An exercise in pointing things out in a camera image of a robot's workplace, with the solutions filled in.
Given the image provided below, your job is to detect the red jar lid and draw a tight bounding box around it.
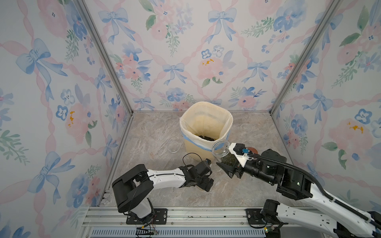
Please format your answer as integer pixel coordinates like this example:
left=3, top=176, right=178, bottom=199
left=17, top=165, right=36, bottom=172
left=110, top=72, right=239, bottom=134
left=248, top=147, right=258, bottom=153

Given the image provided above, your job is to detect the glass jar light wood lid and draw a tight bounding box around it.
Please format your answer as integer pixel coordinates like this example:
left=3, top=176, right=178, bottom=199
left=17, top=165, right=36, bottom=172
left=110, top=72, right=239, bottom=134
left=211, top=140, right=236, bottom=167

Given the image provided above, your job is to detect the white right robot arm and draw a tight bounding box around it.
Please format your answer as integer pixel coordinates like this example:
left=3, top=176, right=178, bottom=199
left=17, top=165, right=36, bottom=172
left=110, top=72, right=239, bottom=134
left=217, top=148, right=381, bottom=238

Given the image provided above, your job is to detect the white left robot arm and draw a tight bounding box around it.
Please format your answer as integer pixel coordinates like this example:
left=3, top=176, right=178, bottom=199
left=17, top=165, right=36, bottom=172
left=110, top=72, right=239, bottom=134
left=112, top=159, right=214, bottom=223

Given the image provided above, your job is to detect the cream ribbed trash bin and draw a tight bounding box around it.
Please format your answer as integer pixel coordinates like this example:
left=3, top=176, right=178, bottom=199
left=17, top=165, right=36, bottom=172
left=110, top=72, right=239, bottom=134
left=184, top=138, right=217, bottom=161

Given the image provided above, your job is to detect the translucent bin liner blue band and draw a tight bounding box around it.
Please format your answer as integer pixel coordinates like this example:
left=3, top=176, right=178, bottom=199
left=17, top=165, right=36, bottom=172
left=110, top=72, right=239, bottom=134
left=180, top=102, right=233, bottom=142

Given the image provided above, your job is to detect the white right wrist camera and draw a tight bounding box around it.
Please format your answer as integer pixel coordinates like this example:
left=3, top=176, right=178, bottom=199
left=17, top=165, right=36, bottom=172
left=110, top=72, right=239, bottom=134
left=229, top=143, right=254, bottom=168

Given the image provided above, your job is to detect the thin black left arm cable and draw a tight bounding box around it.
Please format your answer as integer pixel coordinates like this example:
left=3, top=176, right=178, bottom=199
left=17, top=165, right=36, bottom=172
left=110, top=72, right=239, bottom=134
left=182, top=152, right=206, bottom=170

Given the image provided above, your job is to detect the aluminium mounting rail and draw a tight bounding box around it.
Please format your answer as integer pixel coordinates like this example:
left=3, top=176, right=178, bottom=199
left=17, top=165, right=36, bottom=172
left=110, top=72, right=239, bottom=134
left=78, top=207, right=326, bottom=238

